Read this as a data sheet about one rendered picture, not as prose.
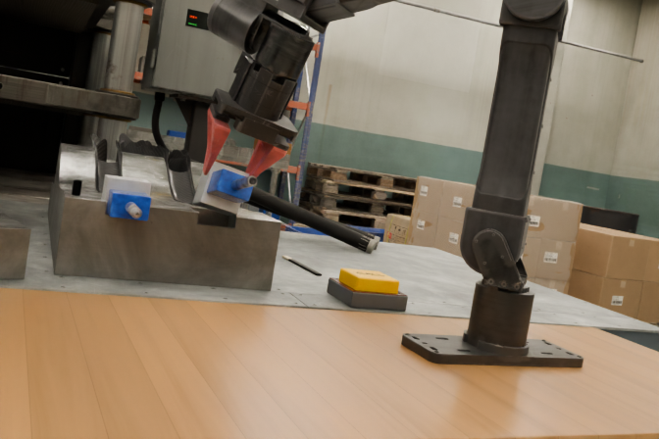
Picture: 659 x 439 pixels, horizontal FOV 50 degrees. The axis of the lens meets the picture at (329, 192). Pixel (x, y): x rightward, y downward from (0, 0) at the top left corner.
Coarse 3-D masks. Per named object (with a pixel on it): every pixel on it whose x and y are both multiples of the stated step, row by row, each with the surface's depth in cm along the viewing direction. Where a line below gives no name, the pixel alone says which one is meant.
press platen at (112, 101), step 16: (0, 80) 149; (16, 80) 150; (32, 80) 151; (0, 96) 149; (16, 96) 150; (32, 96) 151; (48, 96) 152; (64, 96) 152; (80, 96) 151; (96, 96) 150; (112, 96) 149; (128, 96) 151; (96, 112) 151; (112, 112) 149; (128, 112) 151
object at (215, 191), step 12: (216, 168) 87; (228, 168) 88; (204, 180) 88; (216, 180) 84; (228, 180) 84; (240, 180) 81; (252, 180) 80; (204, 192) 86; (216, 192) 84; (228, 192) 84; (240, 192) 84; (204, 204) 87; (216, 204) 87; (228, 204) 88
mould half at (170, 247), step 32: (64, 160) 105; (128, 160) 110; (160, 160) 114; (64, 192) 83; (96, 192) 89; (160, 192) 105; (64, 224) 80; (96, 224) 81; (128, 224) 83; (160, 224) 84; (192, 224) 86; (256, 224) 89; (64, 256) 80; (96, 256) 82; (128, 256) 83; (160, 256) 84; (192, 256) 86; (224, 256) 87; (256, 256) 89; (256, 288) 90
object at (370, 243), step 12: (252, 192) 147; (264, 192) 147; (264, 204) 146; (276, 204) 146; (288, 204) 146; (288, 216) 146; (300, 216) 145; (312, 216) 144; (324, 228) 144; (336, 228) 143; (348, 228) 144; (348, 240) 143; (360, 240) 142; (372, 240) 142
